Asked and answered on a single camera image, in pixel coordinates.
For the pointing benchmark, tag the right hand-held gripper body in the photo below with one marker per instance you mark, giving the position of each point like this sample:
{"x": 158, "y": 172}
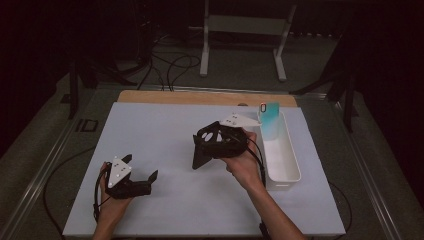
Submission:
{"x": 231, "y": 143}

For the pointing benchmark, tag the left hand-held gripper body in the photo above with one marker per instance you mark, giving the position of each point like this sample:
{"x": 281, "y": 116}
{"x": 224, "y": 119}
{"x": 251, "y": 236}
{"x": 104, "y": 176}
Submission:
{"x": 126, "y": 190}

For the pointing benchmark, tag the white plastic bin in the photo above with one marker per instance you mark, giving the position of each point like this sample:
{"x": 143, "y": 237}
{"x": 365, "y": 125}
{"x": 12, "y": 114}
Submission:
{"x": 280, "y": 160}

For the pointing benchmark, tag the person's left hand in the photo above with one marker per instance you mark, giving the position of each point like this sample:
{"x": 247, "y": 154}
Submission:
{"x": 113, "y": 208}

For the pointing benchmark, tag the person's right hand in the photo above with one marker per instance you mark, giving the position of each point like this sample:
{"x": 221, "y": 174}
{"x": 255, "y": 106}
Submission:
{"x": 245, "y": 166}

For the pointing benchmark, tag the white table sheet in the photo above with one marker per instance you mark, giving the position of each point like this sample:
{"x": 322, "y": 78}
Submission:
{"x": 173, "y": 200}

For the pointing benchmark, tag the black stand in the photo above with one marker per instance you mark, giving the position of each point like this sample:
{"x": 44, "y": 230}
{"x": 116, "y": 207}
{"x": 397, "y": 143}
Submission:
{"x": 73, "y": 90}
{"x": 348, "y": 100}

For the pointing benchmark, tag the white metal stand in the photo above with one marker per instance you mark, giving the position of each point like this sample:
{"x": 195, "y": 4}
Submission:
{"x": 246, "y": 25}

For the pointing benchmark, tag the black floor bracket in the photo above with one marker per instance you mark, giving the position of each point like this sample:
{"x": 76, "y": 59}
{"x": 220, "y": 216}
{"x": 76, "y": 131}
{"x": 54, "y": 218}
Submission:
{"x": 87, "y": 125}

